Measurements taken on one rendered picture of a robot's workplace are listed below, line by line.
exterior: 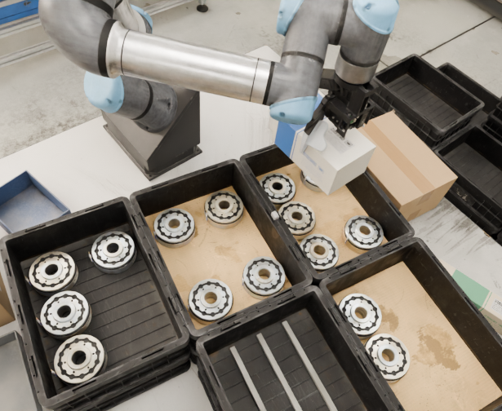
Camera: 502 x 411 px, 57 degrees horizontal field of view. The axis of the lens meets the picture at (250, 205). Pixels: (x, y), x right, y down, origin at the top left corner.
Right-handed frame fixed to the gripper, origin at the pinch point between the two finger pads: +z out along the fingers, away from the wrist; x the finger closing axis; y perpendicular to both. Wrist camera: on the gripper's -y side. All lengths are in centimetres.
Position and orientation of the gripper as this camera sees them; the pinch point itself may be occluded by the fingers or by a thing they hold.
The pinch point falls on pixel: (322, 137)
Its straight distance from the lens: 106.5
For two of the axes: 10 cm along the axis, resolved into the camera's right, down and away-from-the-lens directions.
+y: 6.1, 6.8, -3.9
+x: 7.8, -4.7, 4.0
